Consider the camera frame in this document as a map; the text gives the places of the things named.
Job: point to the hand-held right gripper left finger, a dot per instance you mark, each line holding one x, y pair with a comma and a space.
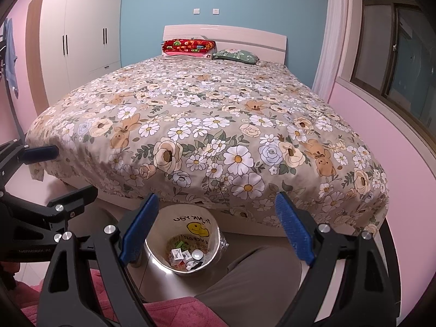
139, 231

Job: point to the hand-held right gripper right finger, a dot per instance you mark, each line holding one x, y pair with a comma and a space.
296, 231

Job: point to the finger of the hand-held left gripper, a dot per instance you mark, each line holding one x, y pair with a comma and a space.
37, 153
80, 197

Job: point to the white bin with printed liner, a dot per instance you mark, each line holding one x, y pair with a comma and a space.
163, 231

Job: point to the green cube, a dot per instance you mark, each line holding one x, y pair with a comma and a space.
180, 244

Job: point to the white carton with print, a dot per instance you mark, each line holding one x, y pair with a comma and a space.
176, 254

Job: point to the small white box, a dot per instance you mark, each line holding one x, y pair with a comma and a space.
187, 255

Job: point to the white cylindrical jar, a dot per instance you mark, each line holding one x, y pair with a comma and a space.
197, 254

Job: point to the small black object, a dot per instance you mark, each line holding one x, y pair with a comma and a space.
197, 265

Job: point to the person's foot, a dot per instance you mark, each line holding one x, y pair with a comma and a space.
136, 261

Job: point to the person's leg in grey pants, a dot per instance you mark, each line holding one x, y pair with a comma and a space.
252, 279

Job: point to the pink cloth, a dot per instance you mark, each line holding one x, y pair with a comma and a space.
177, 310

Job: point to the blue hanging garment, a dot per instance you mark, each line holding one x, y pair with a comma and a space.
9, 58

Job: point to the white wardrobe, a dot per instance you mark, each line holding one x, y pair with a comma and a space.
81, 34

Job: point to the floral bedspread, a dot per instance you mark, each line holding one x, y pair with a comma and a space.
221, 126

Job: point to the red printed folded blanket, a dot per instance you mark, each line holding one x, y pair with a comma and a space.
187, 46

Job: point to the green floral pillow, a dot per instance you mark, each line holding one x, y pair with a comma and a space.
235, 56

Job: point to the white curtain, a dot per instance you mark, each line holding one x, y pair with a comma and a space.
332, 41

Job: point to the white bed headboard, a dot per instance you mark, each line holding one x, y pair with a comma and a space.
252, 42

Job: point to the dark framed window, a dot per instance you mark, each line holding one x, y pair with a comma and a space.
408, 58

